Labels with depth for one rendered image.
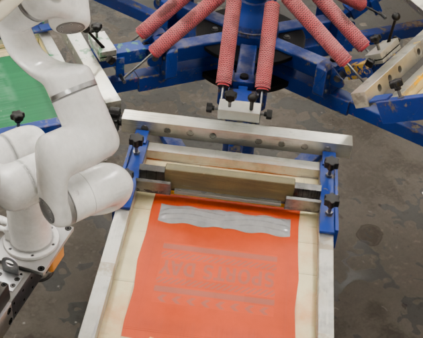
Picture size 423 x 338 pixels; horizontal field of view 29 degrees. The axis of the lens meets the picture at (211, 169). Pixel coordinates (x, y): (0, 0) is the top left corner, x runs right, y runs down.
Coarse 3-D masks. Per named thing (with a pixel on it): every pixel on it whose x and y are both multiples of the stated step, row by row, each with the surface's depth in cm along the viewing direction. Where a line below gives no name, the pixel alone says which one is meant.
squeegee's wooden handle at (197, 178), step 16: (176, 176) 226; (192, 176) 225; (208, 176) 225; (224, 176) 224; (240, 176) 224; (256, 176) 225; (272, 176) 225; (224, 192) 228; (240, 192) 227; (256, 192) 227; (272, 192) 226; (288, 192) 225
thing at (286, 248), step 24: (288, 216) 229; (240, 240) 220; (264, 240) 221; (288, 240) 221; (288, 264) 214; (288, 288) 208; (216, 312) 201; (288, 312) 202; (216, 336) 195; (240, 336) 195; (264, 336) 196; (288, 336) 196
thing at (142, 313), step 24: (144, 240) 218; (168, 240) 218; (192, 240) 219; (216, 240) 220; (144, 264) 211; (144, 288) 205; (144, 312) 199; (168, 312) 200; (192, 312) 200; (144, 336) 194; (168, 336) 194; (192, 336) 195
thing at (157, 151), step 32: (160, 160) 244; (192, 160) 242; (224, 160) 241; (256, 160) 241; (288, 160) 242; (128, 224) 222; (320, 256) 213; (96, 288) 199; (320, 288) 204; (96, 320) 192; (320, 320) 196
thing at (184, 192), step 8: (176, 192) 228; (184, 192) 228; (192, 192) 228; (200, 192) 228; (208, 192) 228; (232, 200) 227; (240, 200) 227; (248, 200) 227; (256, 200) 227; (264, 200) 227; (272, 200) 227
